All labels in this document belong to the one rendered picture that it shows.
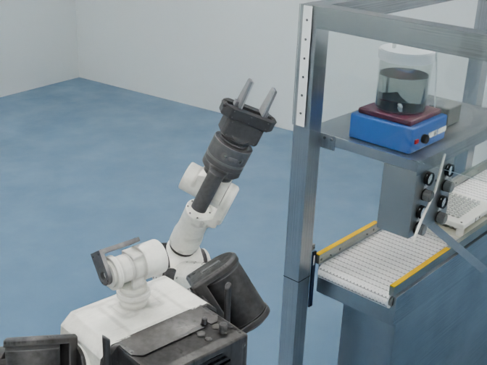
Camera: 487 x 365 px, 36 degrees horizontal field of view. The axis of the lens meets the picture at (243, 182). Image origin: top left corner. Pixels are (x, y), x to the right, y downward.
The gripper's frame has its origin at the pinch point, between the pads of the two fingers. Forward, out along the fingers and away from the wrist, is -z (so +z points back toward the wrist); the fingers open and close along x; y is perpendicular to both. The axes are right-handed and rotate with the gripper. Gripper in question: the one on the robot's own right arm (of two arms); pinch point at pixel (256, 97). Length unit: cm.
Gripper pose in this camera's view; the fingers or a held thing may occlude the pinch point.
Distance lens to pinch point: 154.4
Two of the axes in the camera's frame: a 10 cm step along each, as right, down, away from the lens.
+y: -1.8, -5.0, 8.5
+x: -8.8, -3.0, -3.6
